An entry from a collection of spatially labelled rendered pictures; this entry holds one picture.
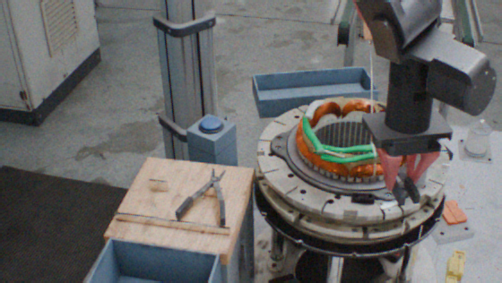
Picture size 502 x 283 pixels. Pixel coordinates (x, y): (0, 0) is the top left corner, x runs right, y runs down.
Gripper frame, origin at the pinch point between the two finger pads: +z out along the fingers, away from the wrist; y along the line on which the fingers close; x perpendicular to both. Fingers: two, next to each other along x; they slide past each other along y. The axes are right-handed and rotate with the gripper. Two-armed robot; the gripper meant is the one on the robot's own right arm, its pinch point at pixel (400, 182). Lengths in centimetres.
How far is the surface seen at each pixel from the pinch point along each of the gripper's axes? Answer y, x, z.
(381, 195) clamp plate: 0.3, 6.4, 7.0
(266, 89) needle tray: -9, 53, 11
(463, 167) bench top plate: 40, 50, 36
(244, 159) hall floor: -2, 171, 107
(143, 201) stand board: -35.0, 15.4, 9.9
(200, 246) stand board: -26.9, 4.4, 10.6
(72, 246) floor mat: -79, 122, 108
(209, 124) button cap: -22.7, 38.8, 10.4
